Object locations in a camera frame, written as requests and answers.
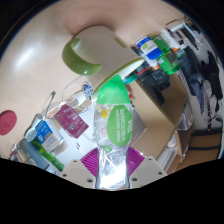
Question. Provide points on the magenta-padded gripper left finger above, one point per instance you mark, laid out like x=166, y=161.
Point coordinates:
x=88, y=163

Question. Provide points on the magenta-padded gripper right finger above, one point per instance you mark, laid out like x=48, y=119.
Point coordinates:
x=136, y=163

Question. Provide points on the clear bottle with green cap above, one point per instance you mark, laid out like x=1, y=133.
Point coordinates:
x=113, y=133

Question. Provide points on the dark green bottle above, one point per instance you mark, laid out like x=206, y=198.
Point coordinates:
x=50, y=156

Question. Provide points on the magenta packet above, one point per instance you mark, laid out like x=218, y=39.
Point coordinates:
x=71, y=120

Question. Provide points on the white and blue box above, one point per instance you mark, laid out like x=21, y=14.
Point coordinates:
x=48, y=136

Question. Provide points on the light blue hairbrush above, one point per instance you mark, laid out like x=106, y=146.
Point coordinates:
x=34, y=125

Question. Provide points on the white pill bottle blue label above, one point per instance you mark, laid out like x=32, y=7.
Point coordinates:
x=87, y=90

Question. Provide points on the flat round red coaster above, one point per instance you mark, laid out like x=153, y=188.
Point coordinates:
x=7, y=122

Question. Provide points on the dark hanging clothes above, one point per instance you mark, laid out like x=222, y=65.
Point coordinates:
x=203, y=83

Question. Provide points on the small bright green bottle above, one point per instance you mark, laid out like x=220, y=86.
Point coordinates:
x=168, y=56

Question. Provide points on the white bottle with blue cap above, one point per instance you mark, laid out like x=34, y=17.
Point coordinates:
x=148, y=47

